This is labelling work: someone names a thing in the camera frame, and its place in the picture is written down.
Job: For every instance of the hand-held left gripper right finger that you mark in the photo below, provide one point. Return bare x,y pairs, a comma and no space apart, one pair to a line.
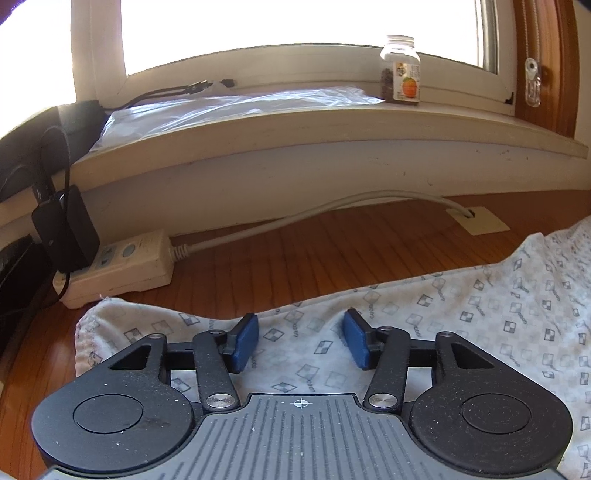
358,341

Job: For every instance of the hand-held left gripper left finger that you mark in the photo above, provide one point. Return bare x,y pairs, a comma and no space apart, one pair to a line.
244,344

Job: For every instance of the white patterned pants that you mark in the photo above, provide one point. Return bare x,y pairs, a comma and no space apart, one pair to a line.
415,323

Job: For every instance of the cream power strip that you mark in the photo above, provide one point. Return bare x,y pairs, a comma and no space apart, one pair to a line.
124,267

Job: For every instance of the black power adapter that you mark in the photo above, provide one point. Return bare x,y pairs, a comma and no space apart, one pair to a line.
67,230

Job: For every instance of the beige window sill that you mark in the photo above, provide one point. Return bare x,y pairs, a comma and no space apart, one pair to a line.
323,129

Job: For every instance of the clear plastic bag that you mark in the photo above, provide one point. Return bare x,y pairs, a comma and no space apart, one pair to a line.
231,108

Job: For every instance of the black pouch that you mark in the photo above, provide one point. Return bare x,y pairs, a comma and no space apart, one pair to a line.
18,277

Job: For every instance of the small black plug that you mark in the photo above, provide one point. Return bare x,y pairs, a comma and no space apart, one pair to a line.
228,82

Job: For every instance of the glass jar with orange label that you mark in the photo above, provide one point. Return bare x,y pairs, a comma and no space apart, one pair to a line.
400,78

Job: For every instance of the black box device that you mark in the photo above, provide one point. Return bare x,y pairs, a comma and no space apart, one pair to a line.
27,157

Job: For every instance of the window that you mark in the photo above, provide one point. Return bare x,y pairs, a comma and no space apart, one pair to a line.
300,23

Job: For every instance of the black window corner bracket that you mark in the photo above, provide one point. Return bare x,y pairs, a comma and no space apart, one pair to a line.
509,98

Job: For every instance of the wooden window frame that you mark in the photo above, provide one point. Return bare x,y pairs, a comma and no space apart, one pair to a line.
558,69

